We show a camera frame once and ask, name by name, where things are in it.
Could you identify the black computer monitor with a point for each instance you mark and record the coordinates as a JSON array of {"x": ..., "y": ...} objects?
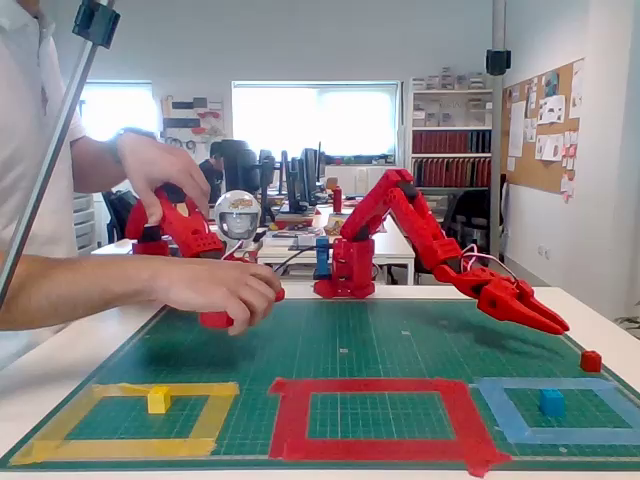
[
  {"x": 292, "y": 185},
  {"x": 267, "y": 170},
  {"x": 310, "y": 175}
]

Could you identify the red cube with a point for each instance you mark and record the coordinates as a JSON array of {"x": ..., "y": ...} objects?
[{"x": 591, "y": 362}]

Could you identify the seated person dark shirt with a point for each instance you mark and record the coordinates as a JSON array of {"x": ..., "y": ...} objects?
[{"x": 216, "y": 160}]

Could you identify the large bright window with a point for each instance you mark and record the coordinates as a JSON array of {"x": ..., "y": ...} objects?
[{"x": 315, "y": 120}]

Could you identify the person's right hand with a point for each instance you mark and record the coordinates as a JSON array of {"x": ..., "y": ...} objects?
[{"x": 220, "y": 285}]

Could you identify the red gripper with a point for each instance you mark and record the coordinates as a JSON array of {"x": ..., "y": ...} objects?
[{"x": 500, "y": 296}]

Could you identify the red leader arm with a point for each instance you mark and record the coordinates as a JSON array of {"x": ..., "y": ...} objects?
[{"x": 185, "y": 230}]

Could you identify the green plant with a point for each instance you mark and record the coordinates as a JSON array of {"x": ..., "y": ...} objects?
[{"x": 631, "y": 322}]

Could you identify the red robot arm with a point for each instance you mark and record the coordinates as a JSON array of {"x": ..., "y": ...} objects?
[{"x": 380, "y": 200}]

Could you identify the blue table clamp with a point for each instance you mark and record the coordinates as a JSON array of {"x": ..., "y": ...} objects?
[{"x": 322, "y": 260}]

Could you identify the blue tape square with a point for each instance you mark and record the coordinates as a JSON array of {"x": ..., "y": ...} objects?
[{"x": 565, "y": 435}]

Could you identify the person's white shirt torso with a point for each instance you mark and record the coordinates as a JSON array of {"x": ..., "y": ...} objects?
[{"x": 25, "y": 100}]

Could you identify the person's left hand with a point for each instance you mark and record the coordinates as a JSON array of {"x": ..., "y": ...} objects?
[{"x": 160, "y": 165}]

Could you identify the upright metal pole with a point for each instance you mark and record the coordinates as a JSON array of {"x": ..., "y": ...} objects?
[{"x": 498, "y": 150}]

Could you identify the white helmet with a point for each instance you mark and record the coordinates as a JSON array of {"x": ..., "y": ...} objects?
[{"x": 237, "y": 220}]

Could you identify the red tape square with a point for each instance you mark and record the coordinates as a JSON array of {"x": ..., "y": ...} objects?
[{"x": 375, "y": 445}]

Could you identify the person's right forearm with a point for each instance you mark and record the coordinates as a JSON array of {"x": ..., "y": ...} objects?
[{"x": 75, "y": 285}]

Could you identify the red bottle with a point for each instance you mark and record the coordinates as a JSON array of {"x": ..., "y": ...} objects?
[{"x": 337, "y": 200}]

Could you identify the yellow tape square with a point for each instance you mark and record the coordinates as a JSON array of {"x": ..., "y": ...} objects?
[{"x": 125, "y": 448}]

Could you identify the wall tool pegboard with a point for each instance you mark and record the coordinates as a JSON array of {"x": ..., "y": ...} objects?
[{"x": 192, "y": 122}]

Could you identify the slanted metal pole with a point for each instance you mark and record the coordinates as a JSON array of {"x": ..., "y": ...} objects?
[{"x": 52, "y": 150}]

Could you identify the small bright window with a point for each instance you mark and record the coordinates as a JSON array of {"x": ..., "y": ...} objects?
[{"x": 120, "y": 110}]

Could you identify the black mesh office chair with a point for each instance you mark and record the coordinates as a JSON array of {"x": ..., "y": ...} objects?
[{"x": 475, "y": 215}]

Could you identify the white wall socket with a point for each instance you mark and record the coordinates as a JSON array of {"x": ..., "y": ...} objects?
[{"x": 543, "y": 251}]

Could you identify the cork notice board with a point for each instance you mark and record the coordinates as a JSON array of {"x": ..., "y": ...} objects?
[{"x": 530, "y": 170}]

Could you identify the white shelf with binders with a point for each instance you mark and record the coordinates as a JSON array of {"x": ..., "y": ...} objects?
[{"x": 450, "y": 145}]

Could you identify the black pole clamp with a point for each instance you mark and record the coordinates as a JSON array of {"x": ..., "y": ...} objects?
[
  {"x": 95, "y": 22},
  {"x": 498, "y": 62}
]

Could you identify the blue cube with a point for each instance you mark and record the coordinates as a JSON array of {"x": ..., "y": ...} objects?
[{"x": 551, "y": 404}]

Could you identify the yellow cube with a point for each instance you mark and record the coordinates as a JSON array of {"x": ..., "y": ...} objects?
[{"x": 159, "y": 400}]

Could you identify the green cutting mat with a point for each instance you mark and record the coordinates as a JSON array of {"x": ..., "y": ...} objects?
[{"x": 350, "y": 340}]

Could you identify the person's left forearm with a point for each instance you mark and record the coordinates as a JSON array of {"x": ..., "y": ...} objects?
[{"x": 95, "y": 165}]

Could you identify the dark wristwatch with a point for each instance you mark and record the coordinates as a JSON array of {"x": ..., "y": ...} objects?
[{"x": 117, "y": 145}]

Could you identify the white desk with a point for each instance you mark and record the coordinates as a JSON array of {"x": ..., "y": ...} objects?
[{"x": 395, "y": 247}]

